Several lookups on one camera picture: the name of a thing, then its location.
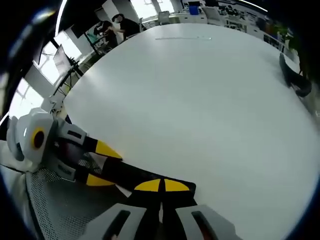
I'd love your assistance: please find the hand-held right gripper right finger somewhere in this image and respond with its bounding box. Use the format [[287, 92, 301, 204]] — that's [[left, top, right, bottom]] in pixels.
[[161, 178, 243, 240]]

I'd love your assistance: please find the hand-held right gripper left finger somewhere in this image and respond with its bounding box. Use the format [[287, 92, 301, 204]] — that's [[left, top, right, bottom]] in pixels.
[[83, 178, 163, 240]]

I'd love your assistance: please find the black remote control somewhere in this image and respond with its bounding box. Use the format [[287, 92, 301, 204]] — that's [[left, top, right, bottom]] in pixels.
[[99, 155, 198, 201]]

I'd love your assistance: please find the grey mesh chair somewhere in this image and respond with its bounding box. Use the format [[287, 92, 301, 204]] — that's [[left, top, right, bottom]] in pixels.
[[24, 166, 131, 240]]

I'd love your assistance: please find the white desktop monitor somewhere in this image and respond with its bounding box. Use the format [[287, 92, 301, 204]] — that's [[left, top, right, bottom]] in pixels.
[[52, 44, 73, 74]]

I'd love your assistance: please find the white office chair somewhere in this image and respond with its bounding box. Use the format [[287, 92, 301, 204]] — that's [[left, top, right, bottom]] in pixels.
[[201, 6, 222, 25], [157, 10, 171, 26]]

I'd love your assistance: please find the black headset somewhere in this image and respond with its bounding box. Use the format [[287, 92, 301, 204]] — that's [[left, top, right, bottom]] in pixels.
[[278, 52, 313, 98]]

